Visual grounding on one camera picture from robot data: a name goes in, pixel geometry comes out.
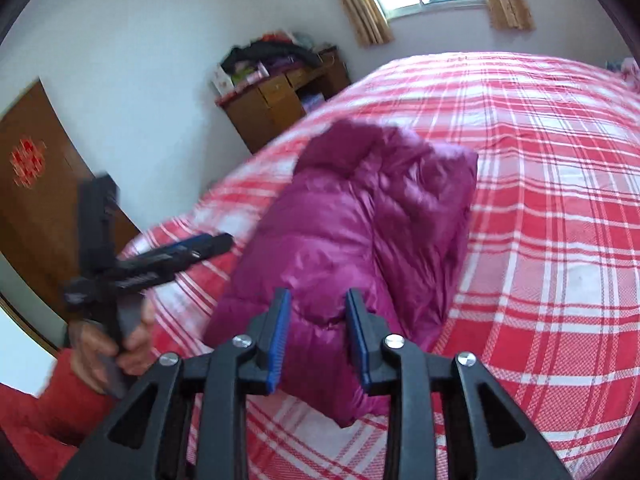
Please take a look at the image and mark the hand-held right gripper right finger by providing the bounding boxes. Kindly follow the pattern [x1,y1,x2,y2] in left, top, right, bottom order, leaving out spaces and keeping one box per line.
[345,288,573,480]

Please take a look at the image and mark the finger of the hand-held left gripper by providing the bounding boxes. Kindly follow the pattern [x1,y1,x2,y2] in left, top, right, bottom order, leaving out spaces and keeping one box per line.
[116,232,235,292]
[150,233,215,257]

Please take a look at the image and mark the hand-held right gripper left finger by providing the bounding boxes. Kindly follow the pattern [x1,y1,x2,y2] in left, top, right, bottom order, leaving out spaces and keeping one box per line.
[59,288,293,480]

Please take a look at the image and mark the magenta down jacket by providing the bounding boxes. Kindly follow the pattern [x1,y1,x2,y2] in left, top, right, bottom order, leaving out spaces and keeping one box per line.
[203,119,480,429]

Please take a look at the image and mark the person's left forearm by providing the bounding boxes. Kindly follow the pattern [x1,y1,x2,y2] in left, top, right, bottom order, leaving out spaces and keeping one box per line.
[0,346,128,480]

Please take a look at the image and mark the pile of dark clothes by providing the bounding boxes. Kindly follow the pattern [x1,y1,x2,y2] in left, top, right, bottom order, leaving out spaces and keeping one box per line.
[221,31,327,75]

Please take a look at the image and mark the person's left hand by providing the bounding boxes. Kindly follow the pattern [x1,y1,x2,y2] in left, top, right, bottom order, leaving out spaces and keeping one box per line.
[66,299,159,377]

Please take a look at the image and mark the brown wooden door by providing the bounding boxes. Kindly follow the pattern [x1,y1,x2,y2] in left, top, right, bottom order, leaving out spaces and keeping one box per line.
[0,77,144,358]

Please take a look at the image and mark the red door ornament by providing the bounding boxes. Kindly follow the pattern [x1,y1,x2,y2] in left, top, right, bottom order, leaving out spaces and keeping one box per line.
[9,139,47,190]

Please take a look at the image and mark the wooden desk with drawers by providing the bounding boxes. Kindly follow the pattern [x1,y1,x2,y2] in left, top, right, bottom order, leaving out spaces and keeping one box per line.
[215,49,352,156]

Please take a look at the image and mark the white printed box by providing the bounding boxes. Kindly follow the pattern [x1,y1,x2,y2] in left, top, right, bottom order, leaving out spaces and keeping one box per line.
[211,62,235,97]

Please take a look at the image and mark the pink flat box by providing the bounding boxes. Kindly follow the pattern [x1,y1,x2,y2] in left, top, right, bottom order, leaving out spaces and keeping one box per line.
[231,60,271,86]

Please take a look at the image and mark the bed with red plaid sheet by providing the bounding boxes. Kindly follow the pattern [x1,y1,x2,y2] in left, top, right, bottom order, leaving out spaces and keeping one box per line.
[119,51,640,480]

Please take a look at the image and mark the pink floral pillow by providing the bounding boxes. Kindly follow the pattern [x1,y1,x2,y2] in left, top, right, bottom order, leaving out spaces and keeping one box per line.
[604,56,640,92]

